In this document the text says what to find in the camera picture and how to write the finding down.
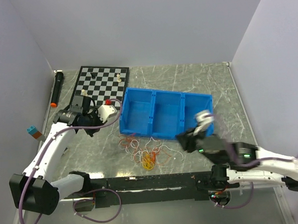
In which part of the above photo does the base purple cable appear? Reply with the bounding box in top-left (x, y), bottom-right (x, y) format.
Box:
top-left (210, 181), bottom-right (257, 212)
top-left (71, 187), bottom-right (122, 224)

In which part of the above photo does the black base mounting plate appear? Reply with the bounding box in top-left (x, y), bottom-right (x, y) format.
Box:
top-left (61, 170), bottom-right (241, 210)

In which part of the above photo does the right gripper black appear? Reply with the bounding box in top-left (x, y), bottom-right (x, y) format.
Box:
top-left (172, 124), bottom-right (206, 157)

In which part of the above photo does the black marker orange cap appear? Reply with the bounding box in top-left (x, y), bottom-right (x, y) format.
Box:
top-left (50, 72), bottom-right (65, 108)

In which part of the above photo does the yellow cable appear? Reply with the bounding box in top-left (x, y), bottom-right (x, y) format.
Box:
top-left (140, 151), bottom-right (157, 171)

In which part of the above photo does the blue three-compartment bin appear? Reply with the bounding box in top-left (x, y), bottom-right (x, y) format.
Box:
top-left (119, 87), bottom-right (213, 140)

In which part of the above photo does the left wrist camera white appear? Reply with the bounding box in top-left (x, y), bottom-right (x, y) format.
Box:
top-left (97, 104), bottom-right (117, 123)

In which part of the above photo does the red orange cable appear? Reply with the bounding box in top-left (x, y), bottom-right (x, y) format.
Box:
top-left (118, 131), bottom-right (177, 169)

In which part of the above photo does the blue brown toy block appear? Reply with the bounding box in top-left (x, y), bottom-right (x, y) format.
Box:
top-left (27, 126), bottom-right (46, 142)

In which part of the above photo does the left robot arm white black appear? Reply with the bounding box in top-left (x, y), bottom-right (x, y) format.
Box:
top-left (9, 95), bottom-right (103, 215)

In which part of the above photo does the black chess piece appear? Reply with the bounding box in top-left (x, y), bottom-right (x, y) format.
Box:
top-left (90, 72), bottom-right (97, 79)

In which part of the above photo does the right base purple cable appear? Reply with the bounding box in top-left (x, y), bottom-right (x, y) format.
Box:
top-left (210, 181), bottom-right (257, 212)

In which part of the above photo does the white chess piece lower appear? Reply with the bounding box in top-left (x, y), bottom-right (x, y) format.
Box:
top-left (81, 89), bottom-right (88, 97)

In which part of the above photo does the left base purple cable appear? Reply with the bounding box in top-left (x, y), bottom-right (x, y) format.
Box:
top-left (71, 187), bottom-right (122, 224)

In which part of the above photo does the white chess piece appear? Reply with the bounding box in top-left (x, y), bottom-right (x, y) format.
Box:
top-left (81, 89), bottom-right (88, 97)
top-left (117, 74), bottom-right (122, 83)

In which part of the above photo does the white chess piece upper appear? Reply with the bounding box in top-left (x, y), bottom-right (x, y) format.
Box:
top-left (117, 74), bottom-right (122, 83)

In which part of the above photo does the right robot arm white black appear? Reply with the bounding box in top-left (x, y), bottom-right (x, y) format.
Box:
top-left (176, 128), bottom-right (298, 192)

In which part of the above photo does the black white chessboard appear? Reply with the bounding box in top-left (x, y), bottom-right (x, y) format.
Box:
top-left (70, 66), bottom-right (130, 107)

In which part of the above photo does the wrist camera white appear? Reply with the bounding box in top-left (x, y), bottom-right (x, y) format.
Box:
top-left (97, 104), bottom-right (117, 123)
top-left (194, 110), bottom-right (214, 135)

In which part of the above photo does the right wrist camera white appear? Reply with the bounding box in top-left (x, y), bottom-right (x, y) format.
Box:
top-left (194, 110), bottom-right (214, 135)

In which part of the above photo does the aluminium frame rail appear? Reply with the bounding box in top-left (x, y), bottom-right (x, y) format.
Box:
top-left (17, 179), bottom-right (296, 224)

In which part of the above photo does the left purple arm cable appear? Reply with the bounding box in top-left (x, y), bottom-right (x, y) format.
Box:
top-left (13, 97), bottom-right (129, 224)

